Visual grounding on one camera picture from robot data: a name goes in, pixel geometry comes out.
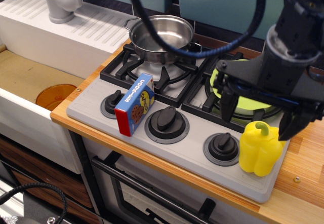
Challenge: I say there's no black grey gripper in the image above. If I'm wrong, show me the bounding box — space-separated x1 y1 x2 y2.
213 25 323 141

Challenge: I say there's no yellow toy bell pepper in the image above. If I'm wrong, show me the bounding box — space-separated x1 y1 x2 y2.
239 121 286 177

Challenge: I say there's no lime green plate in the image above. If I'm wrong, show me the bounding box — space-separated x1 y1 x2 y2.
210 68 271 110

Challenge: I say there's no grey toy stove top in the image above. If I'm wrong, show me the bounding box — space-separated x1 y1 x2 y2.
66 75 283 203

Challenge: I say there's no black right stove knob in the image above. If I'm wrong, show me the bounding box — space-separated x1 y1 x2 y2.
203 133 239 167

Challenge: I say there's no black stove knob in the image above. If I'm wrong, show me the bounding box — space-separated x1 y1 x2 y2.
145 106 190 144
203 133 239 167
100 90 125 119

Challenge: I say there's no black middle stove knob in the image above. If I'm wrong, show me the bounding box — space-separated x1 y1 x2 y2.
145 106 190 144

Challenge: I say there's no stainless steel pot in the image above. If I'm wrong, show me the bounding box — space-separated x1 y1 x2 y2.
124 14 203 64

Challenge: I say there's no black left stove knob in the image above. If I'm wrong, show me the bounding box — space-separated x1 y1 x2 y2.
100 90 125 119

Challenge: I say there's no black right burner grate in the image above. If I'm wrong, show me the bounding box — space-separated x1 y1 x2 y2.
181 52 283 133

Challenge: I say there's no black burner grate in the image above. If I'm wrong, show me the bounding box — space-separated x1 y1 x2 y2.
100 43 205 107
181 52 283 133

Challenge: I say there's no black left burner grate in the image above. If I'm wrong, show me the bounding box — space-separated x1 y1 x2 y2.
100 43 205 107

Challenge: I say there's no blue cookie box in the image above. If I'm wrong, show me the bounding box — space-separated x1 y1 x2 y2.
114 73 155 136

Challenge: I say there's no oven door with window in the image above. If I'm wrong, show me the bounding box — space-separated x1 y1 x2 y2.
83 138 261 223

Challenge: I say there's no orange sink drain disc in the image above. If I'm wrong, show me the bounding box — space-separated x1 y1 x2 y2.
36 84 76 111

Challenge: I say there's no white toy sink unit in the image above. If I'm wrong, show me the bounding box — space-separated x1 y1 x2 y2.
1 0 130 174

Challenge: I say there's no grey toy faucet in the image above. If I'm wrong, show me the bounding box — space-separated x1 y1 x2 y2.
46 0 83 24

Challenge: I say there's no wooden drawer front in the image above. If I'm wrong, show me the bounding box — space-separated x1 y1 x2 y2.
1 135 102 223

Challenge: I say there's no black oven door handle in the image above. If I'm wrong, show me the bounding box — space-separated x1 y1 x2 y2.
91 152 216 223

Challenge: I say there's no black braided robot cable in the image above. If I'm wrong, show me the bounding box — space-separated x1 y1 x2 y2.
121 0 266 59

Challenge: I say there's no black cable bottom left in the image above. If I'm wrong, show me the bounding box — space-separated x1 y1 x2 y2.
0 182 68 224

